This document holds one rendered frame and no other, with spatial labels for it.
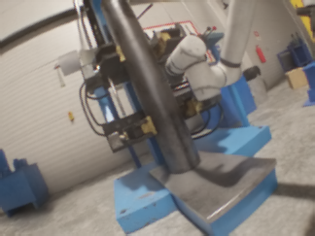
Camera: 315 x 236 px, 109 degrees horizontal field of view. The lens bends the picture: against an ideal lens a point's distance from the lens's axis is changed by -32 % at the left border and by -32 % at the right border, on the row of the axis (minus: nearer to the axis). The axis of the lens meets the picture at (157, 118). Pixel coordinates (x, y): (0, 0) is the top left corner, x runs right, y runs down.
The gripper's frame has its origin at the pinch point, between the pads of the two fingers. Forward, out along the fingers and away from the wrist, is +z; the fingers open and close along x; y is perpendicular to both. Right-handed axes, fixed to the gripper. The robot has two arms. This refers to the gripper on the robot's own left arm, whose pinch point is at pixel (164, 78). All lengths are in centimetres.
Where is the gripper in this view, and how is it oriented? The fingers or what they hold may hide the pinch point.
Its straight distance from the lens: 83.4
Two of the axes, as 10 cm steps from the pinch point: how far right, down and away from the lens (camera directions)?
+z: -2.7, 1.1, 9.6
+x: 4.0, 9.2, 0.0
